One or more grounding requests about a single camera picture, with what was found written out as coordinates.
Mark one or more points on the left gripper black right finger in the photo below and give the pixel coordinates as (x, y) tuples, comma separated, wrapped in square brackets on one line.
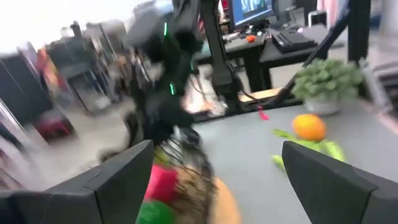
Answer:
[(335, 193)]

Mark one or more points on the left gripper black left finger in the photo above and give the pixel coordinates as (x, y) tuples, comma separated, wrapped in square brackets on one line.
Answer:
[(102, 196)]

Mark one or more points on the white and green leek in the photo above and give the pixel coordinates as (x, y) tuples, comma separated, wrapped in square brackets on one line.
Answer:
[(332, 149)]

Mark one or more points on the green lime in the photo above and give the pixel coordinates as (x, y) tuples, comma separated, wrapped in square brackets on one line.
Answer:
[(154, 214)]

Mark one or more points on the red bell pepper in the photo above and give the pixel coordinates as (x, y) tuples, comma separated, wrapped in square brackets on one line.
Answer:
[(161, 183)]

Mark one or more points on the yellow green apple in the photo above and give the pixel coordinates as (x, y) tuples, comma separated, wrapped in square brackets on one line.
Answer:
[(160, 155)]

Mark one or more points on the orange fruit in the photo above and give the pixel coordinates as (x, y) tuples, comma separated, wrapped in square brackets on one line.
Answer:
[(308, 127)]

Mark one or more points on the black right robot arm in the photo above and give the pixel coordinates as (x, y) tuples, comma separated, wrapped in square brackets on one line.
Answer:
[(168, 93)]

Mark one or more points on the dark brown wicker basket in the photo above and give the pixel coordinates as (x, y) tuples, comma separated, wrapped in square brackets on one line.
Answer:
[(192, 186)]

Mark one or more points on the red stool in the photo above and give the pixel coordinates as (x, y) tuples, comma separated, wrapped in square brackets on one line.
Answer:
[(53, 124)]

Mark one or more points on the small red tag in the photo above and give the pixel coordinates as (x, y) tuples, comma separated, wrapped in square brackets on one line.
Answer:
[(262, 114)]

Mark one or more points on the bushy green potted plant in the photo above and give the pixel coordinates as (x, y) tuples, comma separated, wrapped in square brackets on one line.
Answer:
[(326, 81)]

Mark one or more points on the round woven straw placemat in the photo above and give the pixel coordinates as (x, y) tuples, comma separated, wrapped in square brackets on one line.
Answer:
[(224, 205)]

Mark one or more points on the black desk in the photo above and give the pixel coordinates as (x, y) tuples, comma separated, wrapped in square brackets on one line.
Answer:
[(273, 57)]

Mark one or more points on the black keyboard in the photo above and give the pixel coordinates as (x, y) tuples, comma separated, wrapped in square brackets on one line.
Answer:
[(292, 40)]

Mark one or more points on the small orange ball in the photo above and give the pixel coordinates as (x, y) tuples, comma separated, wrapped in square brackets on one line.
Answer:
[(250, 38)]

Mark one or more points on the computer monitor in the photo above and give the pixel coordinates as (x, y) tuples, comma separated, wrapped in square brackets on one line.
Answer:
[(252, 11)]

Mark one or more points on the black aluminium table frame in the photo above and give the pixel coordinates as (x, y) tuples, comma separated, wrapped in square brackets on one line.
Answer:
[(217, 46)]

